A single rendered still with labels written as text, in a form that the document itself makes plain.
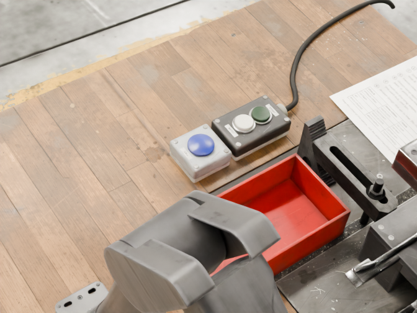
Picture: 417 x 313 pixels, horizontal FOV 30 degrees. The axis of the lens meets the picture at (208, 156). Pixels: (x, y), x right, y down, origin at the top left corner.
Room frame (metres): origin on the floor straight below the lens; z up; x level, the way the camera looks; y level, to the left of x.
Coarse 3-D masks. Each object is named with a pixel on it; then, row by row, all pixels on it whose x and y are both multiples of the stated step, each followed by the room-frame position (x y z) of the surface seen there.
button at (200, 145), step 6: (192, 138) 0.72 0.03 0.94; (198, 138) 0.73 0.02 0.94; (204, 138) 0.73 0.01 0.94; (210, 138) 0.73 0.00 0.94; (192, 144) 0.71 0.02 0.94; (198, 144) 0.72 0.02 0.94; (204, 144) 0.72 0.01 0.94; (210, 144) 0.72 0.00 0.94; (192, 150) 0.70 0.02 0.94; (198, 150) 0.70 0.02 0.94; (204, 150) 0.71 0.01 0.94; (210, 150) 0.71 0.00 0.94
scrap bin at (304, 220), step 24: (288, 168) 0.69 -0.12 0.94; (240, 192) 0.63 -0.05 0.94; (264, 192) 0.66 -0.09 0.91; (288, 192) 0.67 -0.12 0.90; (312, 192) 0.66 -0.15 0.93; (288, 216) 0.63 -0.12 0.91; (312, 216) 0.63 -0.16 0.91; (336, 216) 0.62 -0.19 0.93; (288, 240) 0.59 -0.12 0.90; (312, 240) 0.57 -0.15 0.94; (288, 264) 0.55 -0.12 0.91
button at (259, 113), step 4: (256, 108) 0.80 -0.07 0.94; (260, 108) 0.80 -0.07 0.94; (264, 108) 0.80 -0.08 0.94; (252, 112) 0.79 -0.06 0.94; (256, 112) 0.79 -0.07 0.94; (260, 112) 0.79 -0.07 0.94; (264, 112) 0.79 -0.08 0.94; (268, 112) 0.79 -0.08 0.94; (252, 116) 0.78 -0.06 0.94; (256, 116) 0.78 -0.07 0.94; (260, 116) 0.78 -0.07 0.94; (264, 116) 0.78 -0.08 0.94; (268, 116) 0.78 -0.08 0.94; (256, 120) 0.78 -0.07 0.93; (260, 120) 0.78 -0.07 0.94; (264, 120) 0.78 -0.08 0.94
